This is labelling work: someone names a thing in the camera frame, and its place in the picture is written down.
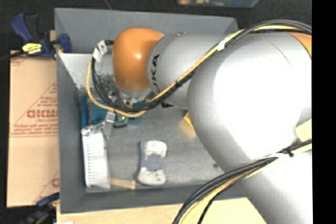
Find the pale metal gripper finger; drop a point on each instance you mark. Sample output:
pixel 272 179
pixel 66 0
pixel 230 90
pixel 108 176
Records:
pixel 109 123

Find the blue cloth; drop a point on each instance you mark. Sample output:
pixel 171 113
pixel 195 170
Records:
pixel 98 115

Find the yellow flat piece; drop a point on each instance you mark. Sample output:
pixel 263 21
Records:
pixel 189 120

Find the grey metal bin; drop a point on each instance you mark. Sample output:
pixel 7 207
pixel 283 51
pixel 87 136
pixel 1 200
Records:
pixel 181 149

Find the brown cardboard board, red print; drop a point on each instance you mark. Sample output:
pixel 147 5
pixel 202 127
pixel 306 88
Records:
pixel 31 139

